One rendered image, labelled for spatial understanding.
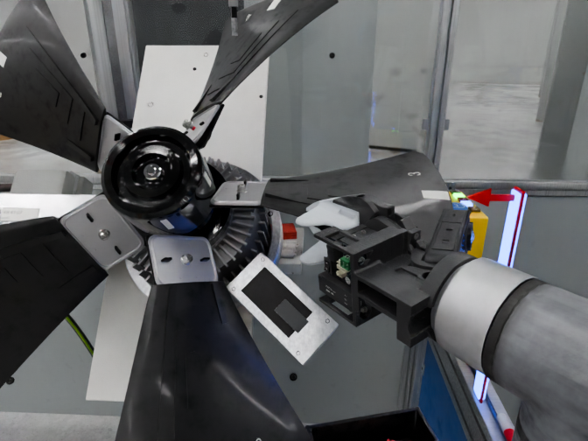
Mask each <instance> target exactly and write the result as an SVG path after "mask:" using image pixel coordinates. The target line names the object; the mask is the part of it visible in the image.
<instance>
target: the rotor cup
mask: <svg viewBox="0 0 588 441"><path fill-rule="evenodd" d="M152 163H154V164H158V165H159V166H160V167H161V174H160V176H159V177H158V178H156V179H153V180H149V179H147V178H146V177H145V176H144V174H143V172H144V167H145V166H146V165H148V164H152ZM205 172H206V174H207V176H208V177H209V178H210V180H211V187H210V186H209V184H208V183H207V181H206V179H205ZM224 182H226V180H225V179H224V178H223V176H222V175H221V174H220V173H219V171H217V170H216V169H215V168H214V167H213V166H211V165H210V164H208V163H207V162H206V160H205V159H204V157H203V155H202V153H201V152H200V149H199V147H198V146H197V144H196V143H195V142H194V141H193V140H192V139H191V138H190V137H189V136H187V135H186V134H184V133H183V132H181V131H179V130H177V129H173V128H169V127H165V126H151V127H146V128H142V129H138V130H135V131H133V132H131V133H129V134H128V135H127V136H125V137H123V138H122V139H121V140H119V141H118V142H117V143H116V144H115V145H114V146H113V148H112V149H111V150H110V152H109V153H108V155H107V156H106V158H105V161H104V163H103V166H102V169H101V187H102V190H103V192H104V195H105V197H106V199H107V201H108V203H109V204H110V205H111V206H112V207H113V208H114V209H115V210H116V211H117V212H118V213H119V214H120V215H121V216H123V217H124V218H125V219H127V220H128V221H129V222H131V224H132V225H133V226H134V227H135V229H136V230H137V231H138V233H139V234H140V235H141V236H142V237H143V238H144V239H145V236H146V235H180V236H198V237H205V238H207V239H208V241H209V242H210V245H211V246H213V245H214V244H215V243H216V242H217V241H218V240H219V239H220V238H221V237H222V235H223V234H224V232H225V231H226V229H227V227H228V224H229V222H230V220H231V216H232V211H233V208H211V207H209V205H210V203H211V201H210V200H211V198H212V197H213V196H214V195H215V193H216V192H217V191H218V189H219V188H220V186H221V185H222V184H223V183H224ZM163 220H168V221H169V222H170V223H171V224H172V225H173V226H174V228H172V229H168V228H167V227H166V226H165V225H164V224H163V223H162V222H161V221H163Z"/></svg>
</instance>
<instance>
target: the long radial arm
mask: <svg viewBox="0 0 588 441"><path fill-rule="evenodd" d="M94 196H96V195H83V194H24V193H0V224H5V223H10V222H15V221H24V220H29V219H35V218H40V217H46V216H53V215H54V216H55V217H56V218H57V219H58V218H59V217H61V216H63V215H64V214H67V213H68V212H70V211H72V210H73V209H75V208H76V207H78V206H80V205H81V204H83V203H85V202H86V201H88V200H90V199H92V198H93V197H94Z"/></svg>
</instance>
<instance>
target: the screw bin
mask: <svg viewBox="0 0 588 441"><path fill-rule="evenodd" d="M305 428H306V430H307V431H308V433H309V434H310V436H311V437H310V441H387V439H388V438H389V439H390V441H391V439H393V440H397V439H402V438H411V440H413V441H439V440H438V437H437V436H436V434H435V433H434V431H433V429H432V428H431V427H430V425H429V423H428V422H427V420H426V418H425V417H424V415H423V413H422V411H421V410H420V408H419V407H415V408H410V409H401V410H396V411H390V412H385V413H380V414H374V415H369V416H359V417H354V418H348V419H344V420H339V421H333V422H328V423H318V424H313V425H306V426H305Z"/></svg>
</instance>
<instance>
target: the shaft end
mask: <svg viewBox="0 0 588 441"><path fill-rule="evenodd" d="M160 174H161V167H160V166H159V165H158V164H154V163H152V164H147V165H146V166H145V167H144V169H143V175H144V176H145V177H146V178H147V179H149V180H153V179H157V178H158V177H159V176H160Z"/></svg>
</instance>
